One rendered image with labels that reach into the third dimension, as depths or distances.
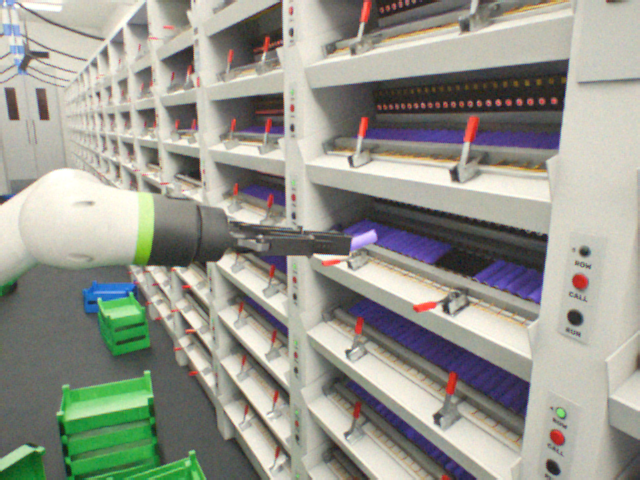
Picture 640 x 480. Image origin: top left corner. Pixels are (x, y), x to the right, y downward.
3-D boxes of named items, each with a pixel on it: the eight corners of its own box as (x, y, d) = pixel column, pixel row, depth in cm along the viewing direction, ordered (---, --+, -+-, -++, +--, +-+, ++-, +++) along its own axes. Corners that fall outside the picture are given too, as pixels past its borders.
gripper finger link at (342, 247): (309, 232, 71) (311, 233, 70) (350, 236, 74) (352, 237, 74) (306, 252, 72) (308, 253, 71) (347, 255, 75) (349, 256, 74)
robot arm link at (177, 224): (137, 261, 66) (148, 281, 58) (146, 176, 64) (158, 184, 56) (182, 263, 69) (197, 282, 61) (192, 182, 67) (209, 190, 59)
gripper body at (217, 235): (203, 210, 60) (273, 217, 64) (188, 200, 67) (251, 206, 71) (196, 269, 61) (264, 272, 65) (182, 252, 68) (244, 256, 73)
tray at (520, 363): (537, 386, 62) (528, 328, 58) (310, 268, 113) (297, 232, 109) (626, 308, 69) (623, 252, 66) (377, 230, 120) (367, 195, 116)
